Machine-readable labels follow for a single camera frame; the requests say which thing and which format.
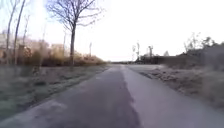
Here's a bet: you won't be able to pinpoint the grey asphalt path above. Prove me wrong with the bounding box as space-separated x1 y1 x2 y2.
0 63 224 128

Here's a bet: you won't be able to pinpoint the large bare tree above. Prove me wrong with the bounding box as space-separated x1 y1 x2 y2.
46 0 104 67

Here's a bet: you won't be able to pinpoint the brown hedge row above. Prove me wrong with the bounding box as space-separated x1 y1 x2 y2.
0 31 107 68

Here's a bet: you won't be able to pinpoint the frosty grass field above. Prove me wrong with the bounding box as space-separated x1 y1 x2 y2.
128 63 224 109

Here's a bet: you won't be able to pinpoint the dark bushes and trees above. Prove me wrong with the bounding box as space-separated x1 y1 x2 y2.
131 32 224 72

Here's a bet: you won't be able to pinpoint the frosty grass verge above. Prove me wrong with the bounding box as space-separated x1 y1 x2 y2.
0 63 111 121

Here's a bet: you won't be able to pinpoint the row of thin bare trees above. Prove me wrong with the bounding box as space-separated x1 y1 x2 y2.
3 0 33 66

